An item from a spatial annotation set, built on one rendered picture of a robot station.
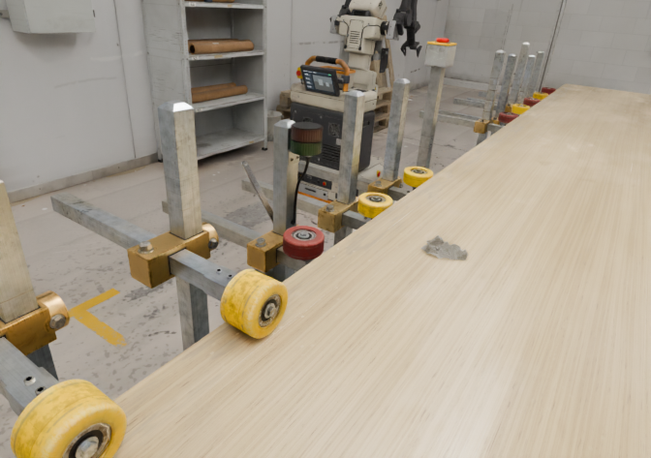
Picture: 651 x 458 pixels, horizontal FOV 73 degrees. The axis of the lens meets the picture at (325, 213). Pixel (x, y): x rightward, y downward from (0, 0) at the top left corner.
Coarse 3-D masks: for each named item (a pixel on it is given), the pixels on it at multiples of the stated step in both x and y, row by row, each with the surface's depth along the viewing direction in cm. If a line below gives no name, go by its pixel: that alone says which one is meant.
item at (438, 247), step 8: (432, 240) 86; (440, 240) 84; (424, 248) 83; (432, 248) 82; (440, 248) 82; (448, 248) 82; (456, 248) 84; (440, 256) 82; (448, 256) 82; (456, 256) 82; (464, 256) 82
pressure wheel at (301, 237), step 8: (288, 232) 86; (296, 232) 87; (304, 232) 85; (312, 232) 87; (320, 232) 87; (288, 240) 83; (296, 240) 83; (304, 240) 83; (312, 240) 84; (320, 240) 84; (288, 248) 84; (296, 248) 83; (304, 248) 82; (312, 248) 83; (320, 248) 84; (288, 256) 85; (296, 256) 83; (304, 256) 83; (312, 256) 84
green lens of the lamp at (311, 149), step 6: (294, 144) 81; (300, 144) 80; (306, 144) 80; (312, 144) 80; (318, 144) 81; (294, 150) 81; (300, 150) 81; (306, 150) 81; (312, 150) 81; (318, 150) 82
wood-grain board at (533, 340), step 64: (512, 128) 177; (576, 128) 183; (640, 128) 190; (448, 192) 111; (512, 192) 114; (576, 192) 116; (640, 192) 119; (320, 256) 80; (384, 256) 81; (512, 256) 84; (576, 256) 85; (640, 256) 87; (320, 320) 64; (384, 320) 65; (448, 320) 66; (512, 320) 66; (576, 320) 67; (640, 320) 68; (192, 384) 52; (256, 384) 53; (320, 384) 53; (384, 384) 54; (448, 384) 54; (512, 384) 55; (576, 384) 56; (640, 384) 56; (128, 448) 44; (192, 448) 45; (256, 448) 45; (320, 448) 46; (384, 448) 46; (448, 448) 46; (512, 448) 47; (576, 448) 47; (640, 448) 48
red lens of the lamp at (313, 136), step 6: (294, 132) 80; (300, 132) 79; (306, 132) 79; (312, 132) 79; (318, 132) 80; (294, 138) 80; (300, 138) 80; (306, 138) 80; (312, 138) 80; (318, 138) 81
